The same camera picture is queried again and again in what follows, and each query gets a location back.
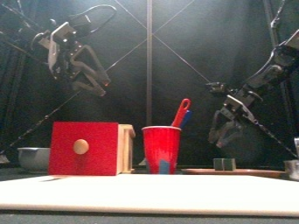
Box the red utensil handle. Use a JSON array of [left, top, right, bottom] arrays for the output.
[[171, 98, 193, 129]]

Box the blue utensil handle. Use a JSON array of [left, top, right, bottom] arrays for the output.
[[179, 108, 194, 130]]

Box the white cutting board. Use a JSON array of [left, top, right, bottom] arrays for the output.
[[0, 172, 299, 219]]

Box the light wooden drawer box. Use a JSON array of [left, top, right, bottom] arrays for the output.
[[117, 123, 137, 175]]

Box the red drawer with wooden knob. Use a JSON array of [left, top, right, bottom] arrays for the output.
[[47, 121, 121, 177]]

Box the grey bowl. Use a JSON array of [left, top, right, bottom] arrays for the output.
[[17, 146, 53, 172]]

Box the metal cup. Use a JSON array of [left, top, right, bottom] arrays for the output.
[[284, 158, 299, 182]]

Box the slanted metal frame pole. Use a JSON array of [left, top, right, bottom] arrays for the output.
[[264, 0, 285, 49]]

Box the thin diagonal brace wire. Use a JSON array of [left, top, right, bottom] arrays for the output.
[[114, 0, 213, 83], [0, 0, 197, 150]]

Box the vertical metal frame pole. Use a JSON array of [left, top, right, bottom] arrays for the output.
[[145, 0, 155, 127]]

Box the green block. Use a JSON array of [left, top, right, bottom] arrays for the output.
[[222, 157, 238, 172], [213, 157, 226, 172]]

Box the red plastic cup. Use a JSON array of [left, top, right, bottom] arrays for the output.
[[141, 125, 183, 175]]

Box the blue tape strip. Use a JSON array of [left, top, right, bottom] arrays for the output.
[[158, 158, 173, 175]]

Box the flat wooden tray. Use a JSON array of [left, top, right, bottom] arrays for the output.
[[181, 167, 288, 179]]

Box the black looped cable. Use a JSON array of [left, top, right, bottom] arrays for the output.
[[71, 3, 118, 33]]

